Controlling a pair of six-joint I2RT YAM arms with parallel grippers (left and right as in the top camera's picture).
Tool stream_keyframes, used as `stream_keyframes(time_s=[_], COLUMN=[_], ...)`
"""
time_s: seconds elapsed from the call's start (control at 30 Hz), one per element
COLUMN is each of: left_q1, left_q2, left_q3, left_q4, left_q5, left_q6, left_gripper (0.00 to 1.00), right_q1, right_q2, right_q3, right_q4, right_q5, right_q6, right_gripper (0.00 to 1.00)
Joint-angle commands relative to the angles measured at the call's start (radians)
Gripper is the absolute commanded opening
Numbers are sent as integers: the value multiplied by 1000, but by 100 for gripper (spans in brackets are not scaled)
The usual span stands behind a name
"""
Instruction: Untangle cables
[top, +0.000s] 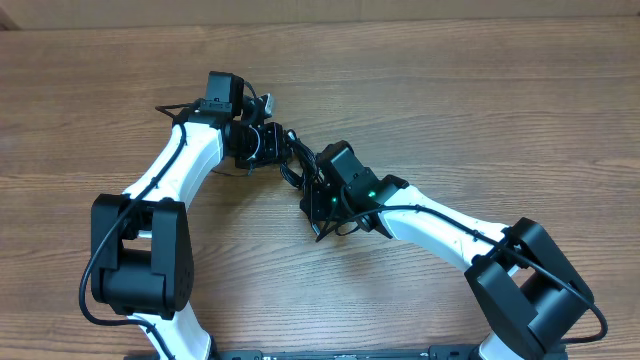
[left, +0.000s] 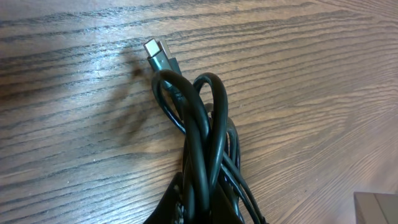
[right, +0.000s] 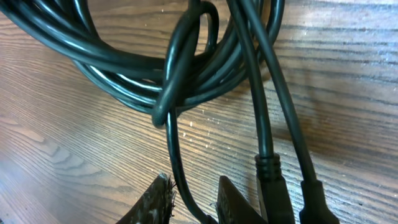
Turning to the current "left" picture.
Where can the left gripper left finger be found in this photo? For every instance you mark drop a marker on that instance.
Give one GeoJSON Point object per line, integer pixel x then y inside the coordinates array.
{"type": "Point", "coordinates": [170, 209]}

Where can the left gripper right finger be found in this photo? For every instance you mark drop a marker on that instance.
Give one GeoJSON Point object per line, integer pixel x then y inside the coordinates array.
{"type": "Point", "coordinates": [223, 211]}

